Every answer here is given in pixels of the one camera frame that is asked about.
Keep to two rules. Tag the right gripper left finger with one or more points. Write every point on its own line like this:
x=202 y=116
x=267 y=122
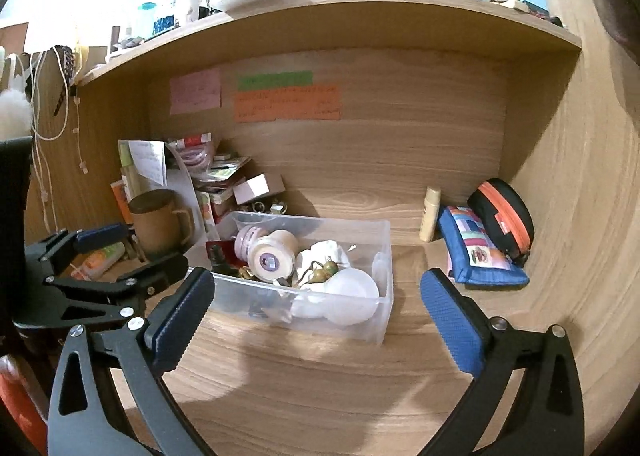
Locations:
x=86 y=416

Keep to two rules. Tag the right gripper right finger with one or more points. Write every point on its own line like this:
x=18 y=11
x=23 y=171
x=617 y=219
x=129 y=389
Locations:
x=547 y=414

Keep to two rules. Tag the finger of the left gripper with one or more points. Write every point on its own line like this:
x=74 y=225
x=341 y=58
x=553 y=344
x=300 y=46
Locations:
x=52 y=255
x=81 y=300

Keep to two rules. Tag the yellow gourd charm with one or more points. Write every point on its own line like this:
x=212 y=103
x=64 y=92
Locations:
x=319 y=273

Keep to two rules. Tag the white round plastic lid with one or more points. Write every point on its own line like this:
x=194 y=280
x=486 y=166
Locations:
x=348 y=298

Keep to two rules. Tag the red object in bin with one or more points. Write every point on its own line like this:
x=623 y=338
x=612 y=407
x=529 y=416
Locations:
x=228 y=247

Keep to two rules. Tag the orange green lotion tube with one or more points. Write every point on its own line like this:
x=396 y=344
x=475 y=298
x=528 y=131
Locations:
x=98 y=262

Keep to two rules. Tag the orange book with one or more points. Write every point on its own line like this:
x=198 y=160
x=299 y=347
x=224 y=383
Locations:
x=119 y=192

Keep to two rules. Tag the brown mug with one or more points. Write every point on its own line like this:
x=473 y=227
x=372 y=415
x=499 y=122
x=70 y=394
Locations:
x=160 y=225

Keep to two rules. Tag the white printed receipt paper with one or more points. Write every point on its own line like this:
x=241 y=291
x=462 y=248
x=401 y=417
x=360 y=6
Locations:
x=149 y=160

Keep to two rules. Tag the white tape roll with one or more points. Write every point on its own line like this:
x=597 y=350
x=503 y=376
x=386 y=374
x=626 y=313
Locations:
x=273 y=256

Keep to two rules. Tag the fruit print carton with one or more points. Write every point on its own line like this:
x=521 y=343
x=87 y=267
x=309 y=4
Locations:
x=207 y=214

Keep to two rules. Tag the blue patchwork pouch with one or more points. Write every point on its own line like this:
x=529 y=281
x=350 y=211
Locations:
x=473 y=259

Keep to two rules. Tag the black orange round case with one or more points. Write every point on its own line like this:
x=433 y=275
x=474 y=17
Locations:
x=506 y=218

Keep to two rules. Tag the clear plastic storage bin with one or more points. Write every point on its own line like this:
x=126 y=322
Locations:
x=369 y=248

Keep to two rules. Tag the white crumpled cloth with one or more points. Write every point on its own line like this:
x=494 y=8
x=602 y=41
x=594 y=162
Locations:
x=318 y=254

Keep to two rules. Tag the small pink white box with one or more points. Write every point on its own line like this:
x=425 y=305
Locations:
x=263 y=185

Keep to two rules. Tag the pink sticky note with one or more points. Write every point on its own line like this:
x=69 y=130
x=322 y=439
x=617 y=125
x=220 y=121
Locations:
x=195 y=92

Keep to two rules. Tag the cream small tube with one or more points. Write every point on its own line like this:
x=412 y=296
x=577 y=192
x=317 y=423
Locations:
x=430 y=213

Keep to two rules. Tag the orange sticky note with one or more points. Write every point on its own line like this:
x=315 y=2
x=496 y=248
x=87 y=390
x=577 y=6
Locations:
x=316 y=102

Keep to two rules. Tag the green sticky note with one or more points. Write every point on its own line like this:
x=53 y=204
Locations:
x=275 y=80

